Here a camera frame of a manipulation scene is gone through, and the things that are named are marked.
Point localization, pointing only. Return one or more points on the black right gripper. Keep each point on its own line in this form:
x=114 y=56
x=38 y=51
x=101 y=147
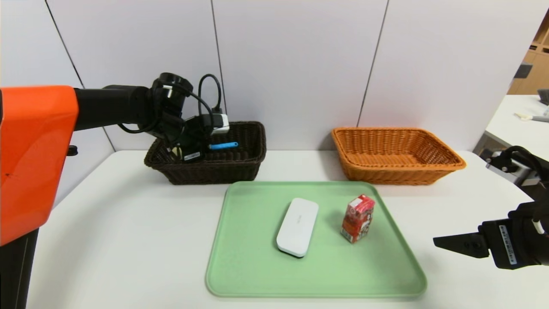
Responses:
x=506 y=244

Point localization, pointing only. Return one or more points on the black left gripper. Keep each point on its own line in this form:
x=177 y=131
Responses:
x=191 y=155

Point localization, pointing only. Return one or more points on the red drink carton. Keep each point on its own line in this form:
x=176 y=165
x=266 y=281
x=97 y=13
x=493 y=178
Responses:
x=357 y=221

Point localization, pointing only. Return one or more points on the white rectangular case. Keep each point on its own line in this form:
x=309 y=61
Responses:
x=298 y=227

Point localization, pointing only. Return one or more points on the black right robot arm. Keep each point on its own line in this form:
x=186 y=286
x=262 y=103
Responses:
x=544 y=214

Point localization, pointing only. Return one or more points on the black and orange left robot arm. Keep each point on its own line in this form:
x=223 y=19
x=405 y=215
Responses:
x=38 y=150

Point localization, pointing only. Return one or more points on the dark brown wicker basket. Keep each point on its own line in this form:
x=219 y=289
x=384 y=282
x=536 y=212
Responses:
x=214 y=171

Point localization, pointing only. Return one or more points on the orange wicker basket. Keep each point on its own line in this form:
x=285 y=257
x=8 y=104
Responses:
x=390 y=174

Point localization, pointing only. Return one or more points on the white side table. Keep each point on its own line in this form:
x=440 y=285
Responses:
x=514 y=124

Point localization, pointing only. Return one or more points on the light green plastic tray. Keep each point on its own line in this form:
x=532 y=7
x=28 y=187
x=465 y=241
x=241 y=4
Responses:
x=257 y=270

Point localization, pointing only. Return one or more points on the small beige object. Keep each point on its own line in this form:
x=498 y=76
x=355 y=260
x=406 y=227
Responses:
x=522 y=116

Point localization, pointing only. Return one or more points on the grey flat tool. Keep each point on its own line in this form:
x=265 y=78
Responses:
x=541 y=118

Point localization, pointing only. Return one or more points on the light wooden shelf unit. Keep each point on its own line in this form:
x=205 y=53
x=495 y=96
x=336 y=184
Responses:
x=534 y=73

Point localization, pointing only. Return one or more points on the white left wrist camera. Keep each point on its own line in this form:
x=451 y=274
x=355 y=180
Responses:
x=221 y=124

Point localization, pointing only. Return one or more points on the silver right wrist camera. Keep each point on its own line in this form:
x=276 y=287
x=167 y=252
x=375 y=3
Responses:
x=506 y=168

